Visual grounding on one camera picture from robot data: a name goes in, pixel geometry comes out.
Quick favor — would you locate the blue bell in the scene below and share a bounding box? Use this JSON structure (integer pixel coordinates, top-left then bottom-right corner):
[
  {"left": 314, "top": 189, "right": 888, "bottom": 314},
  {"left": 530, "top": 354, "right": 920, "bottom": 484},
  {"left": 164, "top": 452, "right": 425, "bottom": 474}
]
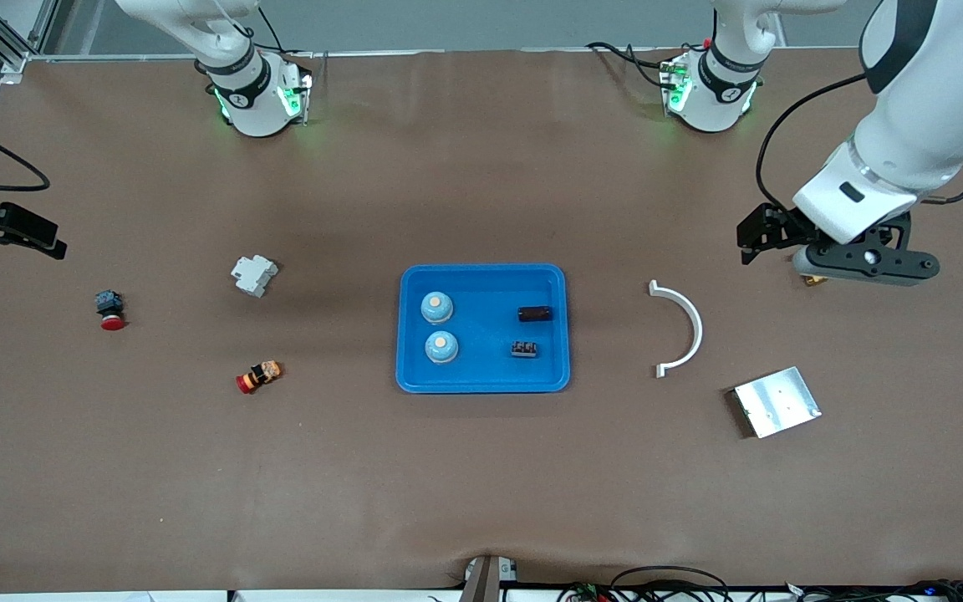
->
[
  {"left": 420, "top": 290, "right": 456, "bottom": 324},
  {"left": 425, "top": 330, "right": 460, "bottom": 365}
]

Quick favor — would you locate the blue plastic tray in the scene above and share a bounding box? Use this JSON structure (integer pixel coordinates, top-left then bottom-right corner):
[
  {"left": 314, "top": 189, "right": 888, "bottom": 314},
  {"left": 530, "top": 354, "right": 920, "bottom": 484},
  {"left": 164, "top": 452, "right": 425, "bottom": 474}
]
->
[{"left": 396, "top": 264, "right": 571, "bottom": 394}]

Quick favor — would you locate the red button grey body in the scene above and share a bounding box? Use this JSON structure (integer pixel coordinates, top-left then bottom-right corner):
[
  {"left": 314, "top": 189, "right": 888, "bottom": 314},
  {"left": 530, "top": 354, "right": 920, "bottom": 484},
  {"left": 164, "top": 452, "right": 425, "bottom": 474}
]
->
[{"left": 94, "top": 289, "right": 126, "bottom": 332}]

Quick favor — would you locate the silver metal plate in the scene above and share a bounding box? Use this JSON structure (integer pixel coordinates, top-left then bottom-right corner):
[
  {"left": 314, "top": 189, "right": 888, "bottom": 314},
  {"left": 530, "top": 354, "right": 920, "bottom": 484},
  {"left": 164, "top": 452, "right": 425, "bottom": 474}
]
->
[{"left": 732, "top": 366, "right": 823, "bottom": 440}]

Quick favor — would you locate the white circuit breaker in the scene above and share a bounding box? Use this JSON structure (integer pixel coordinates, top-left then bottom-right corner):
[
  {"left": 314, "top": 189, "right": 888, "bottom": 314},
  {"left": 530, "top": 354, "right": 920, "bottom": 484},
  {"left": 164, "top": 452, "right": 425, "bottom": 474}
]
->
[{"left": 231, "top": 254, "right": 279, "bottom": 298}]

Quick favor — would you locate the red yellow black push button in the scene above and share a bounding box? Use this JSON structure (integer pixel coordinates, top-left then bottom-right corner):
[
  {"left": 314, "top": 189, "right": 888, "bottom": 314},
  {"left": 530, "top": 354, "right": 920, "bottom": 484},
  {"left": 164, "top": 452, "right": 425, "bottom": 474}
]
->
[{"left": 236, "top": 360, "right": 283, "bottom": 395}]

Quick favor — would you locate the brown table cover mat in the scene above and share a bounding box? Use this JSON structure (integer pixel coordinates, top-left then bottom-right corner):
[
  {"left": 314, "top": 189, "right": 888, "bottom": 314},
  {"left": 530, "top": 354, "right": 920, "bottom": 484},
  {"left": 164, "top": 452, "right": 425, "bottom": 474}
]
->
[{"left": 0, "top": 46, "right": 963, "bottom": 596}]

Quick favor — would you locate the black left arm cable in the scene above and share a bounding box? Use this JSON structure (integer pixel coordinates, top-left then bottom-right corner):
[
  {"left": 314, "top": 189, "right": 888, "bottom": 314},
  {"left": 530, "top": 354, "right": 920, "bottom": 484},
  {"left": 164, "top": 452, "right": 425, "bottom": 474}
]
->
[{"left": 754, "top": 74, "right": 869, "bottom": 214}]

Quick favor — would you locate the white curved plastic bracket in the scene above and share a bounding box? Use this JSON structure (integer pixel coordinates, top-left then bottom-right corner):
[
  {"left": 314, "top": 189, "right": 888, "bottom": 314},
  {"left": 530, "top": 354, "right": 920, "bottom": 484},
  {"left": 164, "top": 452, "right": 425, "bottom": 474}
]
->
[{"left": 648, "top": 280, "right": 704, "bottom": 379}]

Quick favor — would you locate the aluminium frame profile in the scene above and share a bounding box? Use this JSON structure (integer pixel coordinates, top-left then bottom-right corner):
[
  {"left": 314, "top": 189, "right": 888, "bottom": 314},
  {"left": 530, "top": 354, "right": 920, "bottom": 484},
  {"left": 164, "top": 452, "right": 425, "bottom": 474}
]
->
[{"left": 0, "top": 0, "right": 60, "bottom": 84}]

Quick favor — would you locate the black left base cable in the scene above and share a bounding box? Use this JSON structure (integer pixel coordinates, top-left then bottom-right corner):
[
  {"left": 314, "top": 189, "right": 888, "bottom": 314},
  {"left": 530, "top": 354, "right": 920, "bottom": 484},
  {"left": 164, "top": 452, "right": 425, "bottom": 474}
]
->
[{"left": 586, "top": 42, "right": 675, "bottom": 89}]

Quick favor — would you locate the black base cable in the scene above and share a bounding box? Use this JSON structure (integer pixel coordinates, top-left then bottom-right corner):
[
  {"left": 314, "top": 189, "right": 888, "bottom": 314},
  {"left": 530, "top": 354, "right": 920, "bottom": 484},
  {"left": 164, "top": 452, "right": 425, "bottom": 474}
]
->
[
  {"left": 586, "top": 42, "right": 675, "bottom": 89},
  {"left": 260, "top": 7, "right": 315, "bottom": 59}
]

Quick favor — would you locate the black right base cable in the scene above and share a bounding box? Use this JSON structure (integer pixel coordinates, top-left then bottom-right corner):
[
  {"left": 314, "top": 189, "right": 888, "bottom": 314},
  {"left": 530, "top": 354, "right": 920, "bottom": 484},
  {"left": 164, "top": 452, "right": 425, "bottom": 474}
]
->
[{"left": 260, "top": 7, "right": 315, "bottom": 59}]

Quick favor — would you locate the black cable bundle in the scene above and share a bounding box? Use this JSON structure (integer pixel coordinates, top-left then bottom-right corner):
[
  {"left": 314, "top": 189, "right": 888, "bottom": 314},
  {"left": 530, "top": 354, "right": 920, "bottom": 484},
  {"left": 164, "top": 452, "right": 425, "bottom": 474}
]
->
[{"left": 557, "top": 566, "right": 963, "bottom": 602}]

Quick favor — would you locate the metal post with bracket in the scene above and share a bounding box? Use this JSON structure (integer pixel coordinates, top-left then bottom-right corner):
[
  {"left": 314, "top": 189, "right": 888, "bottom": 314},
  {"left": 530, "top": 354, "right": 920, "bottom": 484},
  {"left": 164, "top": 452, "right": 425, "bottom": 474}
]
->
[{"left": 461, "top": 554, "right": 520, "bottom": 602}]

